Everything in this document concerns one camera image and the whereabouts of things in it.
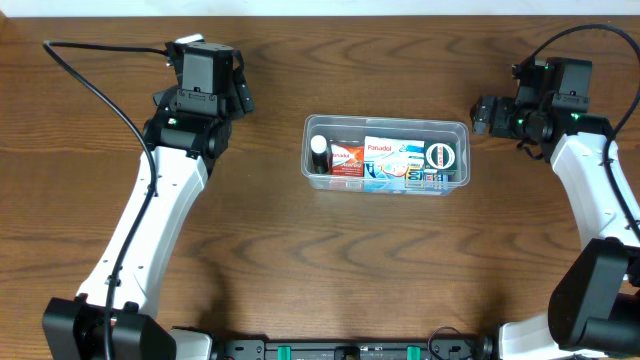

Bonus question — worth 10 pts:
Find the red Panadol box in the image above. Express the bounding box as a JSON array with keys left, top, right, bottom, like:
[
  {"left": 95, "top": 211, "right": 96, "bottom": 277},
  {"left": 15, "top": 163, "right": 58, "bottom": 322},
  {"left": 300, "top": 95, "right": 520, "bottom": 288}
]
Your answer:
[{"left": 330, "top": 142, "right": 364, "bottom": 177}]

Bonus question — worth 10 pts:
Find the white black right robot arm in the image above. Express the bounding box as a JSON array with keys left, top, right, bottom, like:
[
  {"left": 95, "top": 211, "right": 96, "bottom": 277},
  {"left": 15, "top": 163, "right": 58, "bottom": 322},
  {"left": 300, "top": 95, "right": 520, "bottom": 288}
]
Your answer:
[{"left": 470, "top": 57, "right": 639, "bottom": 359}]

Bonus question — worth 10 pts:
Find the black mounting rail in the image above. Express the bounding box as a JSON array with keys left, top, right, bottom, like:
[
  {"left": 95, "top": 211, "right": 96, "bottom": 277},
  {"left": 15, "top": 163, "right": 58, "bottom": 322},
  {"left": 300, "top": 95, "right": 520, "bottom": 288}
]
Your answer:
[{"left": 169, "top": 327, "right": 496, "bottom": 360}]

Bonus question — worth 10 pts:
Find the green round tin box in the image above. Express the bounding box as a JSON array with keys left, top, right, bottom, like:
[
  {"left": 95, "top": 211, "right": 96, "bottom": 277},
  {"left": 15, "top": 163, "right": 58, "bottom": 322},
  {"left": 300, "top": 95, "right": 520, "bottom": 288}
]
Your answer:
[{"left": 424, "top": 142, "right": 459, "bottom": 174}]

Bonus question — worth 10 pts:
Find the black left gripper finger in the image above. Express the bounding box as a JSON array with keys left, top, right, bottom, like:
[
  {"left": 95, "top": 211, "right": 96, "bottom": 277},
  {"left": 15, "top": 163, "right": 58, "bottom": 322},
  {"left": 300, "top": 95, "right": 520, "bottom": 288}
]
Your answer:
[
  {"left": 236, "top": 82, "right": 255, "bottom": 114},
  {"left": 232, "top": 49, "right": 246, "bottom": 84}
]

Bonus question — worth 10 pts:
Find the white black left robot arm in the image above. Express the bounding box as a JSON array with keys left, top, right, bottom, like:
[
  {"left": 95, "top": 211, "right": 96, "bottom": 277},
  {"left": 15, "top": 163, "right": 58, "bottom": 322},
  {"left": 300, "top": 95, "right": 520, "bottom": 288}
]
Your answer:
[{"left": 42, "top": 34, "right": 255, "bottom": 359}]

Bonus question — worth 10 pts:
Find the blue Cool Fever box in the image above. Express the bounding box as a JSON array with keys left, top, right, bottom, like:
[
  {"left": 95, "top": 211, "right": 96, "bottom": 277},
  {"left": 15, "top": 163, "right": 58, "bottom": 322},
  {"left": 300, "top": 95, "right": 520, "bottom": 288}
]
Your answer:
[{"left": 363, "top": 168, "right": 454, "bottom": 195}]

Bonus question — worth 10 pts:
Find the clear plastic container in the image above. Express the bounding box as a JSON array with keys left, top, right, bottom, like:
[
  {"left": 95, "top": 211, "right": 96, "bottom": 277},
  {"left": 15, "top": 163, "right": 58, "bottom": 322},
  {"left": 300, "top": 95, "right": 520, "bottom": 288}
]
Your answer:
[{"left": 301, "top": 114, "right": 471, "bottom": 192}]

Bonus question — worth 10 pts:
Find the black bottle white cap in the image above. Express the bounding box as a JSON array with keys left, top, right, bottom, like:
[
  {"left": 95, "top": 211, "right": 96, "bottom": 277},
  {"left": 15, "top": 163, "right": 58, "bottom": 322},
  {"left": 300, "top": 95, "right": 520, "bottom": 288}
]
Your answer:
[{"left": 310, "top": 135, "right": 329, "bottom": 174}]

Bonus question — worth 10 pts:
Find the white blue Panadol box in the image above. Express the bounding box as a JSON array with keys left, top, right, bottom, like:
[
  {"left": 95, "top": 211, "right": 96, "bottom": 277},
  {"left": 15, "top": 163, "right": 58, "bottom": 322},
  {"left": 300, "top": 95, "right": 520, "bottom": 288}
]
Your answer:
[{"left": 364, "top": 136, "right": 425, "bottom": 178}]

